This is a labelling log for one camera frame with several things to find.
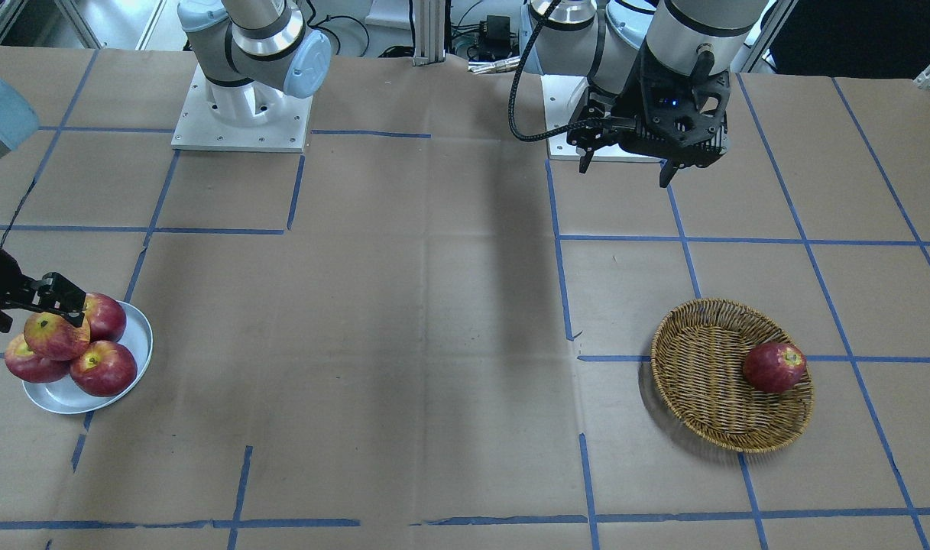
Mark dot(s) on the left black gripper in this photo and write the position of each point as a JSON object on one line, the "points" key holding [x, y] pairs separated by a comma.
{"points": [[630, 102]]}

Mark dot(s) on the yellow-red apple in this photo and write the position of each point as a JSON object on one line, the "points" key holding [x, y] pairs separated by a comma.
{"points": [[52, 337]]}

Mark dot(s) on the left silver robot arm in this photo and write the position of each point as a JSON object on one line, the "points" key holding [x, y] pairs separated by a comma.
{"points": [[582, 38]]}

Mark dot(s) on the red plate apple back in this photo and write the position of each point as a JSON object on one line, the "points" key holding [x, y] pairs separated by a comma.
{"points": [[106, 317]]}

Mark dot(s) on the red plate apple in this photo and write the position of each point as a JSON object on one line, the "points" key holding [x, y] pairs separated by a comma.
{"points": [[106, 317], [31, 367], [105, 369]]}

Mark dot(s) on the red plate apple front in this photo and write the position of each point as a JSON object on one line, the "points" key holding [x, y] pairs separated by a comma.
{"points": [[105, 369]]}

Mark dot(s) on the light blue plate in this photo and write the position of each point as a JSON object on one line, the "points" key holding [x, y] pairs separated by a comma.
{"points": [[66, 398]]}

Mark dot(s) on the woven wicker basket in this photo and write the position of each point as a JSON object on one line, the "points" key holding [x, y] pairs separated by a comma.
{"points": [[697, 355]]}

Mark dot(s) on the dark red basket apple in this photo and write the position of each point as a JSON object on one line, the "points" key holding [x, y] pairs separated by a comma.
{"points": [[774, 367]]}

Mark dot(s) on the black power adapter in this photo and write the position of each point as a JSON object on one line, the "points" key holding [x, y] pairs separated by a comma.
{"points": [[495, 32]]}

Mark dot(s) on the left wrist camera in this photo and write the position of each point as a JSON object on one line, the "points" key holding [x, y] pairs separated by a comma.
{"points": [[678, 116]]}

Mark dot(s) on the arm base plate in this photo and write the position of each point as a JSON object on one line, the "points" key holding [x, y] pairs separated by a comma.
{"points": [[250, 118], [561, 99]]}

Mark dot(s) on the aluminium frame post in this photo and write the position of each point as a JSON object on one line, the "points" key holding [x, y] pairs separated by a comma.
{"points": [[429, 21]]}

